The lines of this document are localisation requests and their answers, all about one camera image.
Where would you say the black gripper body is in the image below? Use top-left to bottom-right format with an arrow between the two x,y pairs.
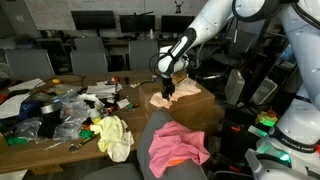
161,77 -> 175,99

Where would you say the pink shirt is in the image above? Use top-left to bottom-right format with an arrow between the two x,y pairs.
148,121 -> 210,178

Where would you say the grey chair middle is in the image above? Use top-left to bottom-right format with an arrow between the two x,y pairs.
70,51 -> 108,75

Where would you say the grey office chair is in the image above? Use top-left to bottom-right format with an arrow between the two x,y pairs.
81,108 -> 210,180

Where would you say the white spray bottle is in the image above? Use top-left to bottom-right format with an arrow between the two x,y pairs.
85,100 -> 101,124

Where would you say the pale yellow cloth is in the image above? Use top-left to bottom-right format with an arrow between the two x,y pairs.
90,116 -> 134,162

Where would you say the cardboard box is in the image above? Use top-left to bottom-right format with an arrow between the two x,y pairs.
139,83 -> 219,134

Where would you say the left black monitor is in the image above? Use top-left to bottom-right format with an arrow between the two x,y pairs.
71,11 -> 116,30

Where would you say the grey chair near table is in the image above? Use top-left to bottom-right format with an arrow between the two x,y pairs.
5,49 -> 55,79

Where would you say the clear plastic bag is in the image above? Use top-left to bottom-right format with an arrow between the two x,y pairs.
14,91 -> 89,141

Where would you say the peach shirt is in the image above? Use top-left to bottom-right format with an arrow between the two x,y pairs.
150,78 -> 201,109

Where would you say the grey chair far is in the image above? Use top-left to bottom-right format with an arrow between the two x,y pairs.
129,40 -> 158,71

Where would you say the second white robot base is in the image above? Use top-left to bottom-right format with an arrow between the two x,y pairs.
245,86 -> 320,180

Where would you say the white paper stack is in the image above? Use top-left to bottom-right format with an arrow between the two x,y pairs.
86,84 -> 123,98

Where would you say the adjustable wrench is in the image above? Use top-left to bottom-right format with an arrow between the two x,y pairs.
69,135 -> 96,153

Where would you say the right black monitor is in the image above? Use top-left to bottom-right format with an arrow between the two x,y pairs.
119,15 -> 155,33

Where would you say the grey chair behind table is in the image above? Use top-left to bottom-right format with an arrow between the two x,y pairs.
74,37 -> 105,51

